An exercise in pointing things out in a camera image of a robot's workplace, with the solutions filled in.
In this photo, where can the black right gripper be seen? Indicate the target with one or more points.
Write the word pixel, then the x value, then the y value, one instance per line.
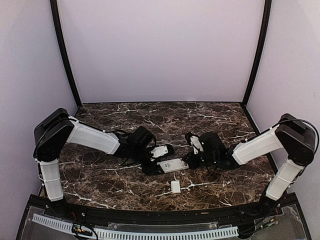
pixel 192 163

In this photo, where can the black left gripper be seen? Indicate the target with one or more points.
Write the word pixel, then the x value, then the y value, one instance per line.
pixel 151 170

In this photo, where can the white remote control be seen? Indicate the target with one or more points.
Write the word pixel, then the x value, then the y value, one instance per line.
pixel 173 165

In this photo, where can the white battery cover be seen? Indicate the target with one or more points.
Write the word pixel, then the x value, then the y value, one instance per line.
pixel 175 186

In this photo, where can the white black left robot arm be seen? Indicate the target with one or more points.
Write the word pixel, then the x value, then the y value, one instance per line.
pixel 60 128

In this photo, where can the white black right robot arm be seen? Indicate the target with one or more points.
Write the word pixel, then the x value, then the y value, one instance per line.
pixel 299 138

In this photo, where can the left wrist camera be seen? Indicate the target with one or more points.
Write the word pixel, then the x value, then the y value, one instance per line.
pixel 162 151

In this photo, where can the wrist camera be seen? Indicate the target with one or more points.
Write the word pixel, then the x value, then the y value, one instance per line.
pixel 193 141
pixel 162 151

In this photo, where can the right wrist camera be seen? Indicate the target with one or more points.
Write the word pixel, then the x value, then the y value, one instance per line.
pixel 193 141

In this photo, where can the white slotted cable duct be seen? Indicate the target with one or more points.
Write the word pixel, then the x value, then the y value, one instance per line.
pixel 121 231

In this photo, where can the black front rail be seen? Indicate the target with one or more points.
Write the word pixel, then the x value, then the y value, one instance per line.
pixel 243 214

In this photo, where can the black right corner frame post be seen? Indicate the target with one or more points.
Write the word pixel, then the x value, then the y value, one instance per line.
pixel 258 52

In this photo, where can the black corner frame post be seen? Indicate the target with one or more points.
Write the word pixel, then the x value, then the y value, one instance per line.
pixel 63 52
pixel 258 52

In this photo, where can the black left corner frame post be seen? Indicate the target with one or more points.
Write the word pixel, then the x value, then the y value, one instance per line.
pixel 63 52

